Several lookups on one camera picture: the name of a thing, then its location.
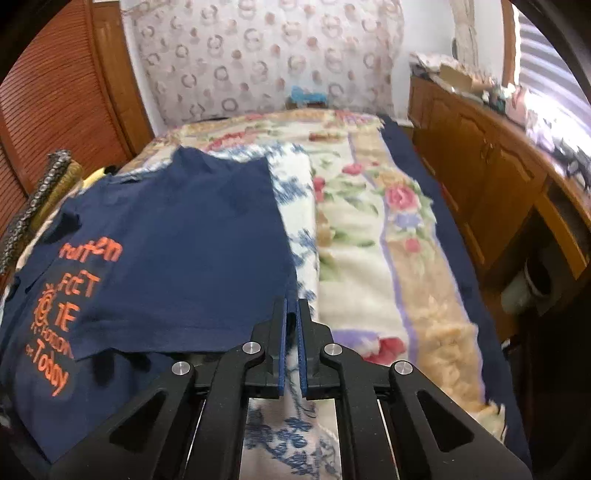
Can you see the yellowish woven basket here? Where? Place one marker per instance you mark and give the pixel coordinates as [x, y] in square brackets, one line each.
[60, 184]

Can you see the small blue toy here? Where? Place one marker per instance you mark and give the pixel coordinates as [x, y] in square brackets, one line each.
[307, 98]

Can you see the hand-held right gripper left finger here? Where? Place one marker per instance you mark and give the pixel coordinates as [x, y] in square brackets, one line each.
[282, 350]

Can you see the white cylindrical container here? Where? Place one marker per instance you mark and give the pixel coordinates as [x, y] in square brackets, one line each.
[519, 290]

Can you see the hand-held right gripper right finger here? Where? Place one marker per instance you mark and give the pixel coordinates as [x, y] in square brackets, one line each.
[302, 350]

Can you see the navy t-shirt with orange print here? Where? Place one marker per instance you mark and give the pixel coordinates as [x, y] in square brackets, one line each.
[184, 254]

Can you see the striped window blind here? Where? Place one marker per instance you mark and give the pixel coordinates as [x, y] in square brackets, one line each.
[549, 55]

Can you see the cream rose-pattern fleece blanket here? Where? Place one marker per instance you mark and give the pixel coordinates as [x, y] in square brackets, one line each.
[369, 258]

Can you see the cardboard box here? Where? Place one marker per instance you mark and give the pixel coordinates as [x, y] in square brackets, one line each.
[464, 76]

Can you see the patterned paper sheets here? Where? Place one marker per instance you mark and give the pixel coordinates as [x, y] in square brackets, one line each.
[429, 62]

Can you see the white blue floral bed cover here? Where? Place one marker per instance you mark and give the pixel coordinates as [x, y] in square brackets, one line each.
[295, 207]

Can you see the cream tied curtain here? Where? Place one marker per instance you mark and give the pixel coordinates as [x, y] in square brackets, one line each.
[464, 27]

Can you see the wooden louvered door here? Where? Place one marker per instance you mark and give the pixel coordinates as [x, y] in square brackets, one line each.
[60, 92]

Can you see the wooden cabinet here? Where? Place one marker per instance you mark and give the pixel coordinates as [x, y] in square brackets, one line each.
[475, 138]

